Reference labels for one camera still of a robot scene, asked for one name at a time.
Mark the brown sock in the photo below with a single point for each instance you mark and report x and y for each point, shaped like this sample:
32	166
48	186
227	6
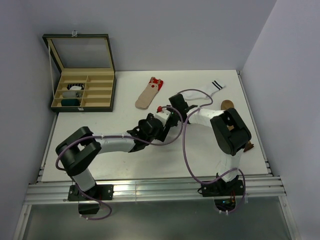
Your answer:
226	104

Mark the beige reindeer sock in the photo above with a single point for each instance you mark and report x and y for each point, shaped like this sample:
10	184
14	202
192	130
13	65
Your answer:
146	97

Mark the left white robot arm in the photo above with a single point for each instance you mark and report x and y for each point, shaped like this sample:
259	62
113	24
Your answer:
79	149

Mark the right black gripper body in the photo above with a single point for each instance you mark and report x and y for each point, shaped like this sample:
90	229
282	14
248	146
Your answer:
178	103

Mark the black white rolled sock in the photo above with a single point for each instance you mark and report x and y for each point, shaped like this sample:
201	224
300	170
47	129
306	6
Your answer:
75	86

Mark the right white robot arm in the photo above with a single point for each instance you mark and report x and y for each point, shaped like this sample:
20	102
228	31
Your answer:
230	131

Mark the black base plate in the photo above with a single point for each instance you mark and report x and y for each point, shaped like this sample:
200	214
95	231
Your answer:
87	204
220	188

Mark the dark green rolled sock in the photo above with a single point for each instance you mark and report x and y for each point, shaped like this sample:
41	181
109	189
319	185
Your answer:
72	102

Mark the aluminium mounting rail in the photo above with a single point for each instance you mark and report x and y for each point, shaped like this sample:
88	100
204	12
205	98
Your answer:
170	189

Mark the black compartment storage box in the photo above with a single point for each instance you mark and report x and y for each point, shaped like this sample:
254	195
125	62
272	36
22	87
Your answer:
87	59

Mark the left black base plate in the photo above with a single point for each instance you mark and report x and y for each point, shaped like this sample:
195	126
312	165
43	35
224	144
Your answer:
87	204

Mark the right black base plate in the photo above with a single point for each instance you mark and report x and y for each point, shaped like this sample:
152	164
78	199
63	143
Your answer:
220	188

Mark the white striped sock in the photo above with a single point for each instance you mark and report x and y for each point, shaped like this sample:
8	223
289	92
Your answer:
205	91

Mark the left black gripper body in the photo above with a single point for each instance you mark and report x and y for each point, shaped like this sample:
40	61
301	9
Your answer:
162	133

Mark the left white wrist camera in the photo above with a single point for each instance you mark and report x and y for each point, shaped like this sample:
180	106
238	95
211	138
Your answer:
162	114

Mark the grey rolled sock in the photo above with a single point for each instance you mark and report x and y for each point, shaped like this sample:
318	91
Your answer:
71	94

